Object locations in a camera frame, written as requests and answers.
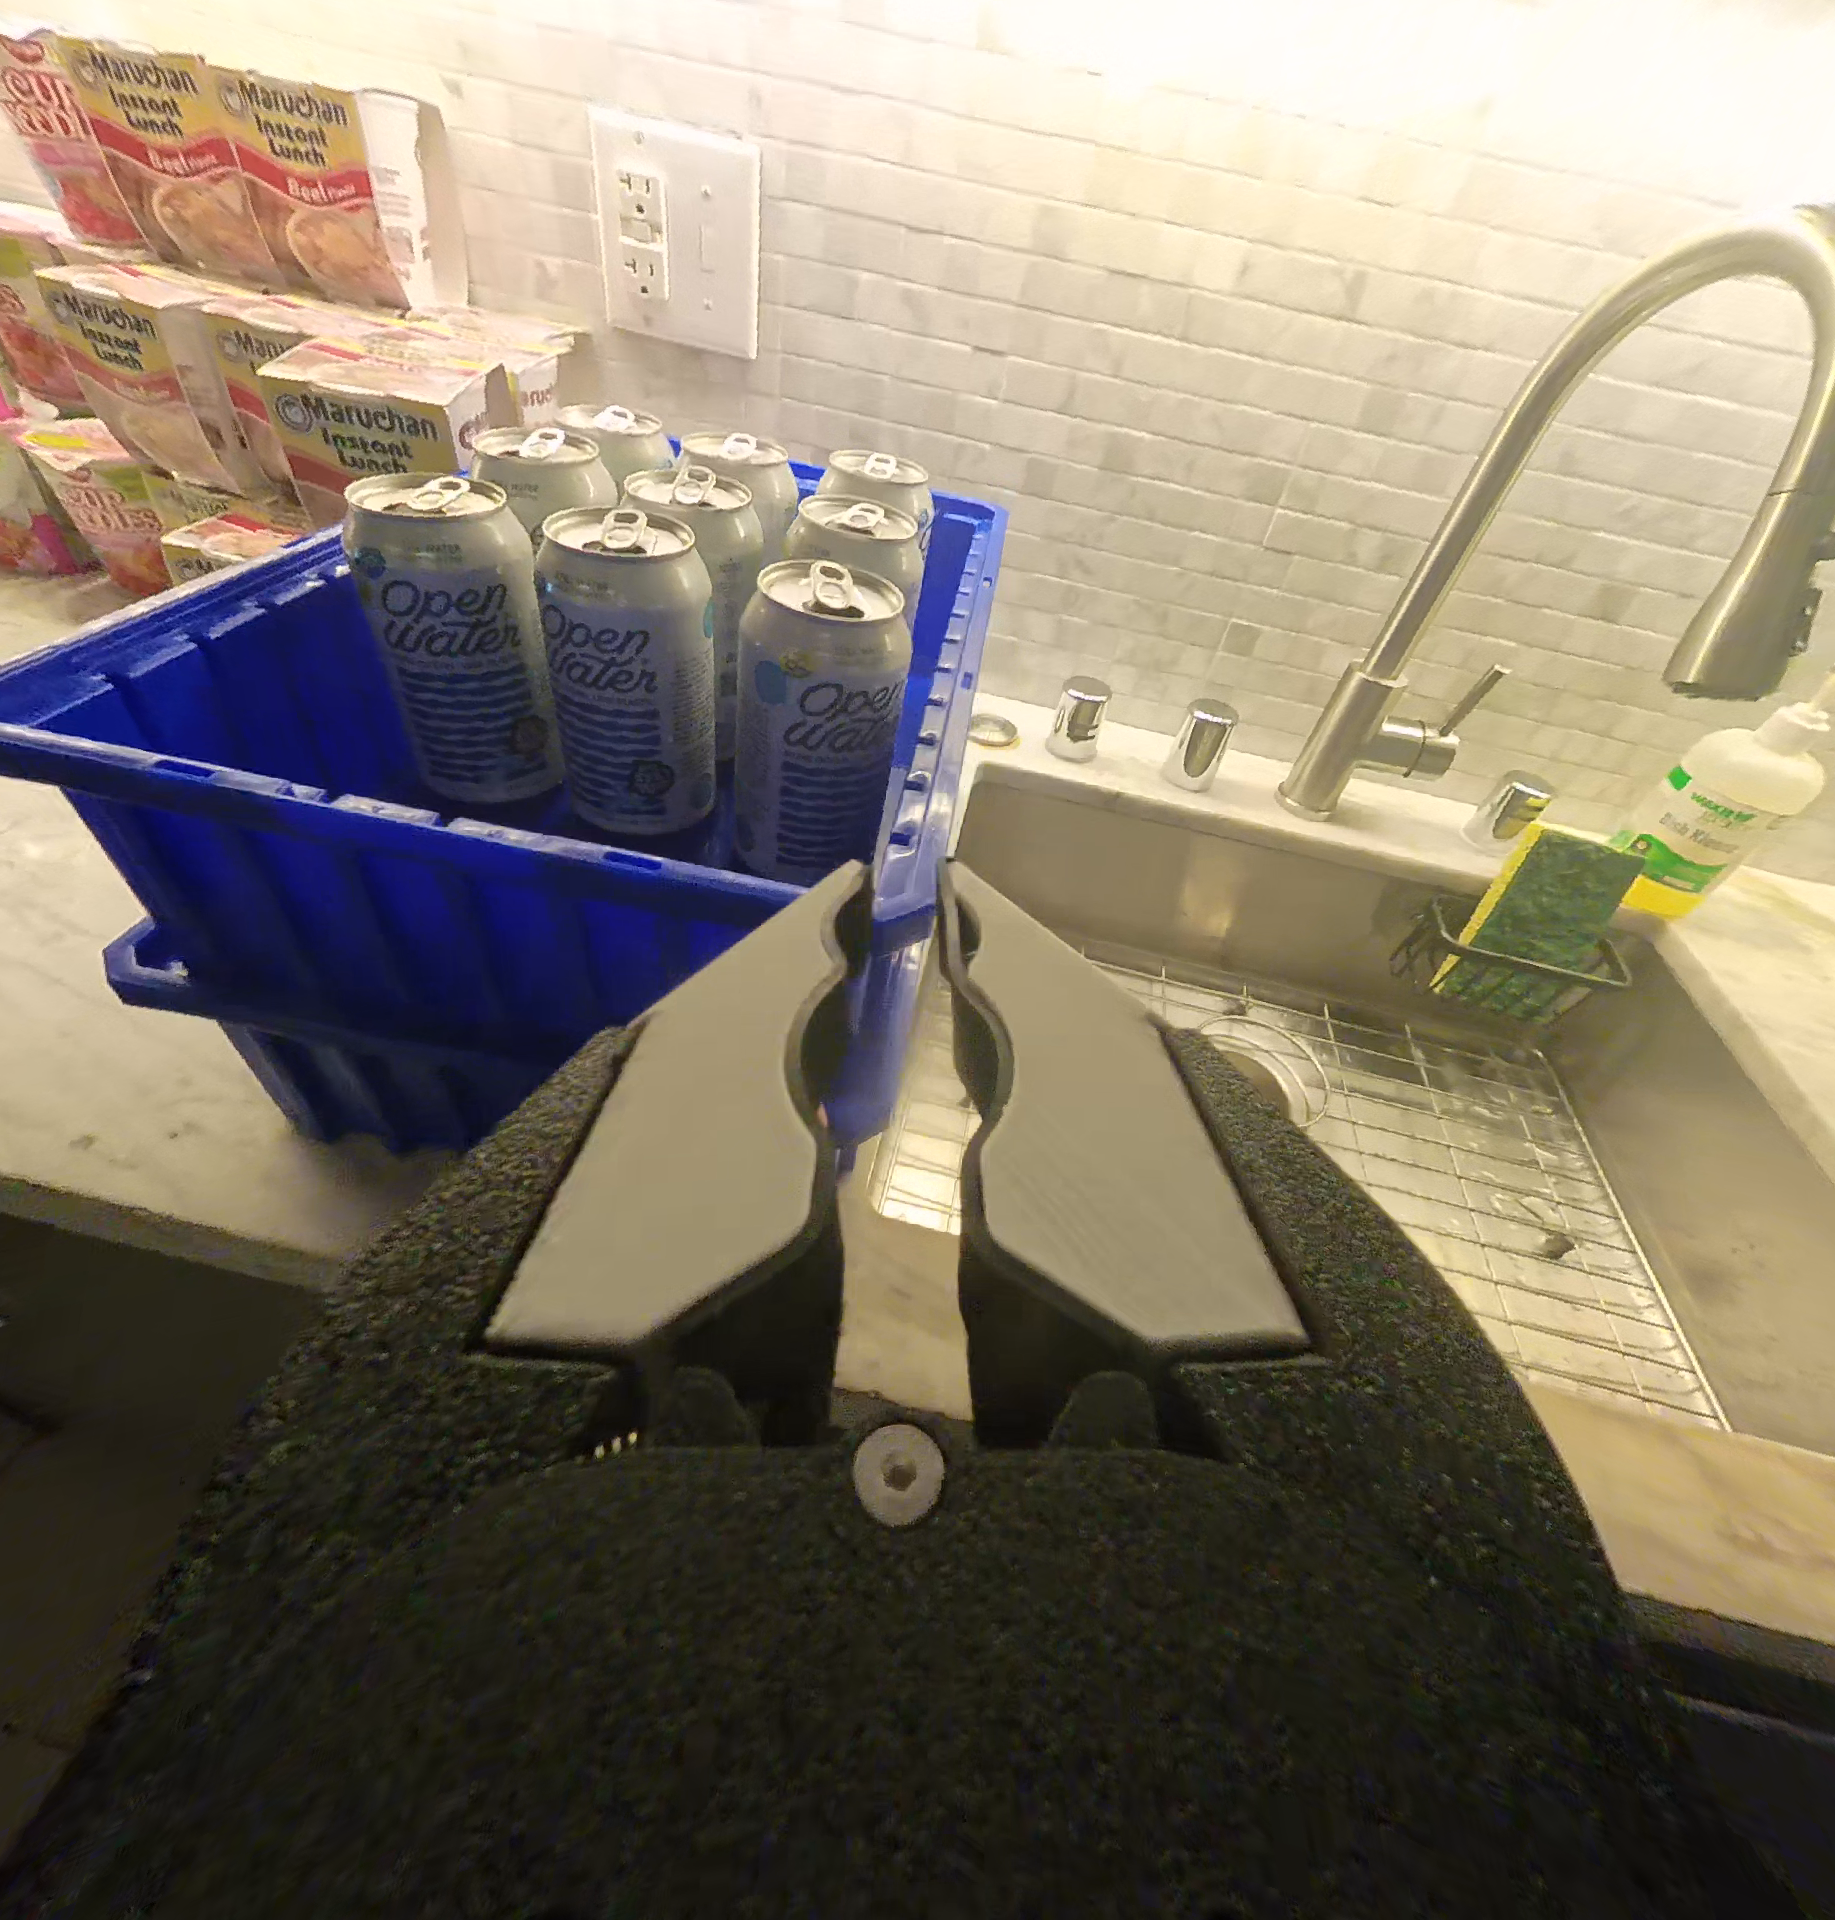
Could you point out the green and yellow sponge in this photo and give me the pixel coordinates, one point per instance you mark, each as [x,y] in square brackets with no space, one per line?
[1546,916]

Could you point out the stainless steel gooseneck faucet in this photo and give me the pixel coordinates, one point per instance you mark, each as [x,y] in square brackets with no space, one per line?
[1546,376]

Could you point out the base cabinet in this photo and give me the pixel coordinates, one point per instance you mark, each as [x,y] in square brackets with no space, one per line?
[48,1426]

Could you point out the blue plastic crate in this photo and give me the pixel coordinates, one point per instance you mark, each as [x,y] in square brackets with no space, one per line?
[378,1051]
[333,900]

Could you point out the white wall outlet plate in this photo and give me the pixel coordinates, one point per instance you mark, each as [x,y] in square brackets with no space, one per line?
[679,225]

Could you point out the chrome counter knob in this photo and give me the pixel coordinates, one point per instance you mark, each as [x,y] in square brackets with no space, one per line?
[1200,745]
[1079,720]
[1502,811]

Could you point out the stainless steel sink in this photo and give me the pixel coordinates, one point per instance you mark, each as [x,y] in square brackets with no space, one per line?
[1696,1201]

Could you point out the group of water cans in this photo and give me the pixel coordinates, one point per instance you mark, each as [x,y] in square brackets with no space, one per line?
[618,675]

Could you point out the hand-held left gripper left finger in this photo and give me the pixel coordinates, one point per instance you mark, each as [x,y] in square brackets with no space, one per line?
[663,1170]

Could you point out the stack of instant noodle boxes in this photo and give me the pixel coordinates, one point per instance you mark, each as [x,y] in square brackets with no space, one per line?
[123,345]

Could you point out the sink drain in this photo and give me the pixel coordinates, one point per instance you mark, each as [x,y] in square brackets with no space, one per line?
[1260,1068]

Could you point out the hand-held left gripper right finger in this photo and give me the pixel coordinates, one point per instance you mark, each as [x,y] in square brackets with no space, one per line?
[1114,1185]

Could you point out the yellow dish soap bottle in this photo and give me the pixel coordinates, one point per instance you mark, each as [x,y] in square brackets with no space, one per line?
[1727,811]

